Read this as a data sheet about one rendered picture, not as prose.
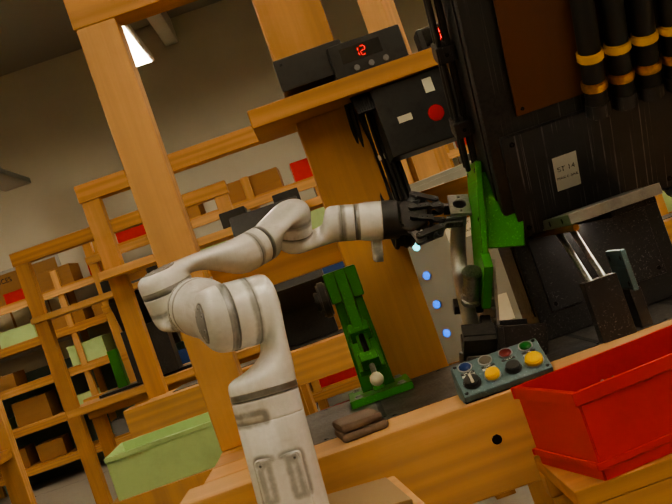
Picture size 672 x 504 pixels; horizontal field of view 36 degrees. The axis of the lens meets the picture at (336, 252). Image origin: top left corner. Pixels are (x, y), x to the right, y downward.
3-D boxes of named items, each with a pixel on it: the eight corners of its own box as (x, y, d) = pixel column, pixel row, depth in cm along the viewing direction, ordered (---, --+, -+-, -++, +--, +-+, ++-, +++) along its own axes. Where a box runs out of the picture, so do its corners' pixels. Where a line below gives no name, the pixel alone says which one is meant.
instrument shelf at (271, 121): (663, -14, 212) (656, -32, 212) (252, 129, 211) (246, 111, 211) (627, 17, 237) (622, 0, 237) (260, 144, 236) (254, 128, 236)
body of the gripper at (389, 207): (379, 221, 192) (429, 217, 192) (376, 191, 198) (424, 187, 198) (380, 249, 197) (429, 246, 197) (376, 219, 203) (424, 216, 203)
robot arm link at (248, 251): (234, 225, 194) (252, 266, 195) (123, 283, 176) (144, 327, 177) (263, 216, 187) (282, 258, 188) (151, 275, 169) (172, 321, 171)
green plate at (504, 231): (529, 273, 185) (520, 157, 185) (483, 276, 185) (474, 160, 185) (517, 273, 197) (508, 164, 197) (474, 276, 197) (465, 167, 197)
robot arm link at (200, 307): (174, 343, 157) (233, 328, 160) (215, 361, 132) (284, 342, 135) (160, 285, 156) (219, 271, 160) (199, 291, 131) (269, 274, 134)
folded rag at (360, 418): (335, 437, 175) (330, 420, 175) (379, 421, 176) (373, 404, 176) (344, 444, 165) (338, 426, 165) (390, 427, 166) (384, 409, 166)
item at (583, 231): (690, 291, 202) (632, 128, 202) (545, 342, 201) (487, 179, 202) (659, 290, 220) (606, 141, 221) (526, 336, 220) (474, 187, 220)
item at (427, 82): (470, 130, 212) (446, 62, 212) (393, 157, 212) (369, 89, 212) (462, 138, 225) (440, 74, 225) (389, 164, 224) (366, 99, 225)
